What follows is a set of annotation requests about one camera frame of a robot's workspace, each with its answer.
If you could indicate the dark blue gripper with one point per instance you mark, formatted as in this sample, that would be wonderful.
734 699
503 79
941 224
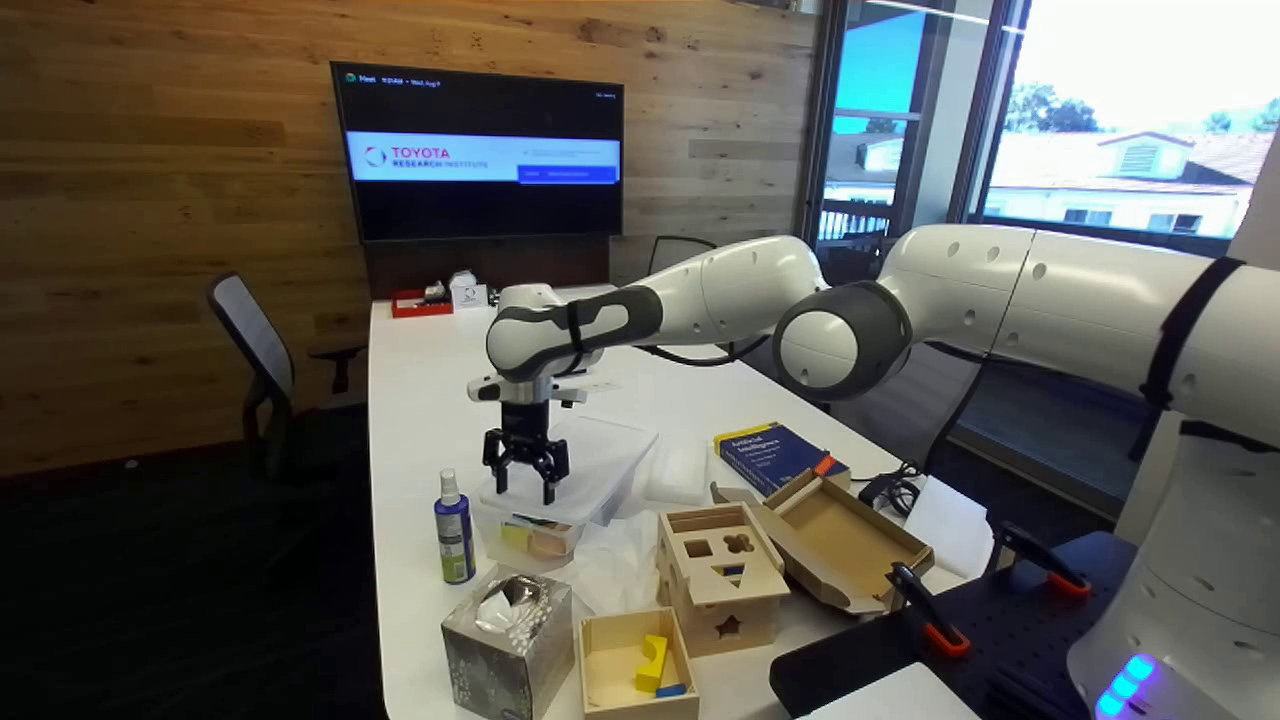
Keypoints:
523 434

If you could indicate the white plastic tote lid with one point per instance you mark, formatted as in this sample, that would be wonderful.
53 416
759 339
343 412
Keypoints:
602 469

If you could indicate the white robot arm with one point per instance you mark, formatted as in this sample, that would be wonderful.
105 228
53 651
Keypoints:
1199 617

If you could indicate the blue spray bottle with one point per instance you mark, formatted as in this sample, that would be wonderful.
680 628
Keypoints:
453 534

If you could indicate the grey tissue box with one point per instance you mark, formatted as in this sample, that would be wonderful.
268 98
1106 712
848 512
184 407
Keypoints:
511 645

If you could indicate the white object near tv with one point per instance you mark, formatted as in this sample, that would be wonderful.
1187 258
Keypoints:
466 288

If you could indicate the red flat object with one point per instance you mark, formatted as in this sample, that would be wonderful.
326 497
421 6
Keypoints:
415 305

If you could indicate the wooden tray with blocks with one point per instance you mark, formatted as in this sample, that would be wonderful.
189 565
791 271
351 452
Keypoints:
638 668

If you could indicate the wooden shape sorter box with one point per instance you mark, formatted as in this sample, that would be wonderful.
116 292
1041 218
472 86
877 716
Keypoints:
722 579

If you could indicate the blue and yellow book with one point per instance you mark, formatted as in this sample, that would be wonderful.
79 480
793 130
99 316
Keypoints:
772 452

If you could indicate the grey office chair back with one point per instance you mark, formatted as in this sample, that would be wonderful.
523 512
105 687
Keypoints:
674 250

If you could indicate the grey office chair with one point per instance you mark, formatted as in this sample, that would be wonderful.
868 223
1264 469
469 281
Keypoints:
285 442
674 250

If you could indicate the grey office chair far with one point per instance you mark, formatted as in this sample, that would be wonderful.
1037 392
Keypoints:
285 442

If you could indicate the open cardboard box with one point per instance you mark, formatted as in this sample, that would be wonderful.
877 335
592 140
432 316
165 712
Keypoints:
836 544

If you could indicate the white paper sheet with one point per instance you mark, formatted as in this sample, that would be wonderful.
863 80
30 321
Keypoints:
952 528

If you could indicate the wall mounted tv screen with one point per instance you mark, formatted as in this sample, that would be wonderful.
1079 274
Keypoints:
478 158

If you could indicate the black clamp orange handle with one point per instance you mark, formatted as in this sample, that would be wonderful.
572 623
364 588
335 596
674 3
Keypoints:
947 638

